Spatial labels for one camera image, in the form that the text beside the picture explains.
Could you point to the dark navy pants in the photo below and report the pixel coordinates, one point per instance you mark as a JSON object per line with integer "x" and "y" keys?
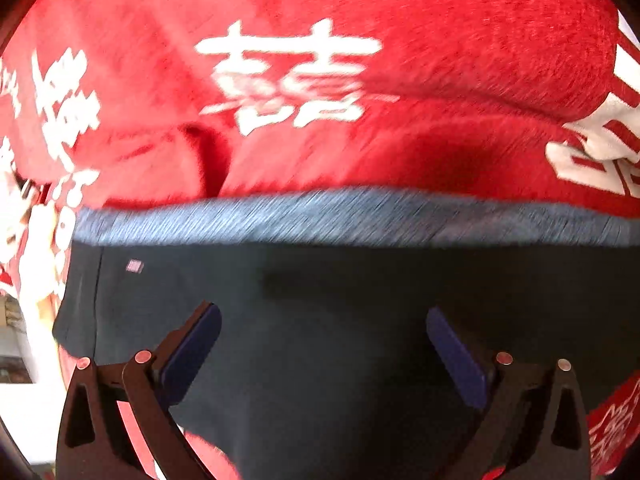
{"x": 320, "y": 340}

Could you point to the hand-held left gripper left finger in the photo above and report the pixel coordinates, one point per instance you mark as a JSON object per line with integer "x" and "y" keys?
{"x": 196, "y": 347}

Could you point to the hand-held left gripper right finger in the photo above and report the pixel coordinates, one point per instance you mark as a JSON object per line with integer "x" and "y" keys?
{"x": 454, "y": 360}

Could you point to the red printed sofa cover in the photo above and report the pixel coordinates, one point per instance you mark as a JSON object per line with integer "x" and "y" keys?
{"x": 400, "y": 35}

